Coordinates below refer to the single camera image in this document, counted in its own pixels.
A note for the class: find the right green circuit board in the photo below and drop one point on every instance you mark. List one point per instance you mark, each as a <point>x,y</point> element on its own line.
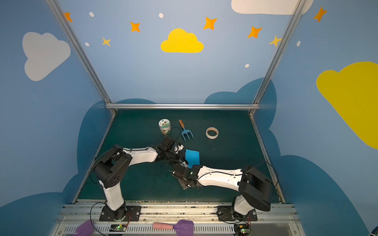
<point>242,229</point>

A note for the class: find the aluminium back frame rail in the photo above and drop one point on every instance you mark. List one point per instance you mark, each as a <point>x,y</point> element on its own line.
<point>128,106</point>

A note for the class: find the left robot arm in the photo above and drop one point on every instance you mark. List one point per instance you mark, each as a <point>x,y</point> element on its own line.
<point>111,167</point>

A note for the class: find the aluminium corner post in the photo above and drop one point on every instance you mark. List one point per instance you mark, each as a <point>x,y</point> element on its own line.
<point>287,35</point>
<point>69,32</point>

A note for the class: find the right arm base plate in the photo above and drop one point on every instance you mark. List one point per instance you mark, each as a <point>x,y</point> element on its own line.
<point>229,215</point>

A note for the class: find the small patterned jar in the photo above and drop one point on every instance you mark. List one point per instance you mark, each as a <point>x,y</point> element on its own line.
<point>164,126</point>

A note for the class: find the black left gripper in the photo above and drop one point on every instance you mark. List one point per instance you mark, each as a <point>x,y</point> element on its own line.
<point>179,156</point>

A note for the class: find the floor rail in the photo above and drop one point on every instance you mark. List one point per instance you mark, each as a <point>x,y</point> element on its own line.
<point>273,174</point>
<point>92,134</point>

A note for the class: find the purple scoop left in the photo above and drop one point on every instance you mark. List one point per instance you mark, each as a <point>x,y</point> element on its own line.
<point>85,229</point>

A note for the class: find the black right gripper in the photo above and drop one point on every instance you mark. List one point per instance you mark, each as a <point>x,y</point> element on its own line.
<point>178,174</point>

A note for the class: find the left side floor rail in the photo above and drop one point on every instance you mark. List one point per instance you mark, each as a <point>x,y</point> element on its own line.
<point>92,134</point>

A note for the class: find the purple shovel pink handle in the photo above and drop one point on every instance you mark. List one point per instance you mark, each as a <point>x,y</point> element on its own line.
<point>182,227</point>

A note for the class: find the green circuit board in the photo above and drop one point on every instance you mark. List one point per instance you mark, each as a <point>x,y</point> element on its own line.
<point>242,229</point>
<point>118,228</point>

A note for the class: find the cyan paper sheet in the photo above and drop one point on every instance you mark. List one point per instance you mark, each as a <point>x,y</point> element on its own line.
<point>192,157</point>

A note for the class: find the aluminium left corner post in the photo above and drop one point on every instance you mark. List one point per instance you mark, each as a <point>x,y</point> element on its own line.
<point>69,32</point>

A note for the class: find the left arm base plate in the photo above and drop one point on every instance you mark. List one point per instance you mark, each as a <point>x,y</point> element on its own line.
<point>123,214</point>

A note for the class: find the left green circuit board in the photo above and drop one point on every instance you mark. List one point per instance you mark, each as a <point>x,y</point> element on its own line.
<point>118,228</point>

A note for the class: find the aluminium right corner post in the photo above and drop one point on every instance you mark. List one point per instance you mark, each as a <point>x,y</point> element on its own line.
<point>287,35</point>

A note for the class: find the white double-sided tape roll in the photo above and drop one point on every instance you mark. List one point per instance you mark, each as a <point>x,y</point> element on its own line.
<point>212,133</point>

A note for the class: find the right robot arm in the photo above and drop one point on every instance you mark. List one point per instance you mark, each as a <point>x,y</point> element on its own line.
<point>255,188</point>

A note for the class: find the right side floor rail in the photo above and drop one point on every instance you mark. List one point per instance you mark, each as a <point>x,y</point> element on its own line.
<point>273,174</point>

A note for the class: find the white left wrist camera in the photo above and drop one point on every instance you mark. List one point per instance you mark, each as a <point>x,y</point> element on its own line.
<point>178,147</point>

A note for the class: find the blue garden fork wooden handle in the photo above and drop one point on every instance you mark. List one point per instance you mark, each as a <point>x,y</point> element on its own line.
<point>186,134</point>

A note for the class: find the front aluminium rail base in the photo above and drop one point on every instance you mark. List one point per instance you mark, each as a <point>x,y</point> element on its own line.
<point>281,220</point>

